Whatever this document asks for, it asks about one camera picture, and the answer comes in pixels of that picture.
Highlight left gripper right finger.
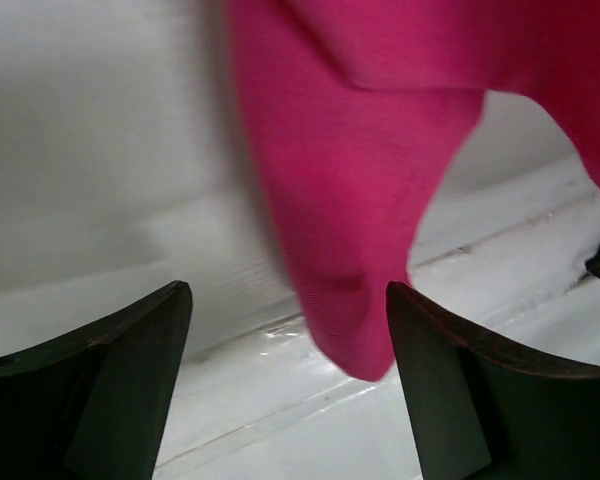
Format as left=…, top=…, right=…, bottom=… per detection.
left=386, top=282, right=600, bottom=479

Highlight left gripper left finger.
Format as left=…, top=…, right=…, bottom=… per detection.
left=0, top=281, right=192, bottom=479

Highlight pink trousers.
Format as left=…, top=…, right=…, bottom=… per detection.
left=227, top=1, right=600, bottom=381

